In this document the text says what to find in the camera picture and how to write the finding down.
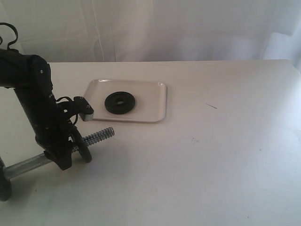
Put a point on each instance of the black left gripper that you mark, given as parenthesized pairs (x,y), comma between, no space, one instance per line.
(53,127)

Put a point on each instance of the chrome dumbbell bar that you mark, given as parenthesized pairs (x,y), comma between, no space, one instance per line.
(41,160)

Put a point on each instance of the black weight plate end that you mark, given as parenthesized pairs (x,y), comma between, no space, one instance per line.
(5,184)
(80,145)

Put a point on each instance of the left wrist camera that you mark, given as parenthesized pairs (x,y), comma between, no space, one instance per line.
(84,109)

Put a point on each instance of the black weight plate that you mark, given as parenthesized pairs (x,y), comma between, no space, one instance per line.
(120,102)

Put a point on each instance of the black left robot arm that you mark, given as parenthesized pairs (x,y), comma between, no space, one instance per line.
(30,77)

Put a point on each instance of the white rectangular tray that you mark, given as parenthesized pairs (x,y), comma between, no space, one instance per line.
(150,99)

